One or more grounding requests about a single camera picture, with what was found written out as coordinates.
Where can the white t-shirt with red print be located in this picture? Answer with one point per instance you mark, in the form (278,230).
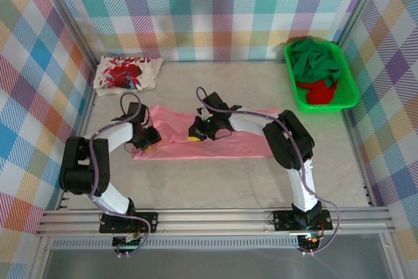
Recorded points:
(114,73)

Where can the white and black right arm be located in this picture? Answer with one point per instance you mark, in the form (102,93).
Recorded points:
(248,123)

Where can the green t-shirt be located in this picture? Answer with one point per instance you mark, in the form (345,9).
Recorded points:
(313,60)

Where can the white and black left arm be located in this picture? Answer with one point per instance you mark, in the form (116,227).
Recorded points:
(112,137)

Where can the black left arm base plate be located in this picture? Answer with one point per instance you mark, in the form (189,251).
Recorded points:
(154,218)

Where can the grey metal sheet panel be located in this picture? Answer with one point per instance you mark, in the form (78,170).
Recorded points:
(212,264)

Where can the green plastic basket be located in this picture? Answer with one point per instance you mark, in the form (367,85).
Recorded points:
(349,89)

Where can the aluminium side rail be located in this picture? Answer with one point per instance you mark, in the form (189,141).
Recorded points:
(87,115)
(368,194)

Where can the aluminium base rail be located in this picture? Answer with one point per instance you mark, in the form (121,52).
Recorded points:
(212,221)

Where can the pink t-shirt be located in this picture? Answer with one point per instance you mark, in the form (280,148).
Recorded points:
(235,148)

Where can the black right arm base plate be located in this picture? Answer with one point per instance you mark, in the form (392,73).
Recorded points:
(284,221)

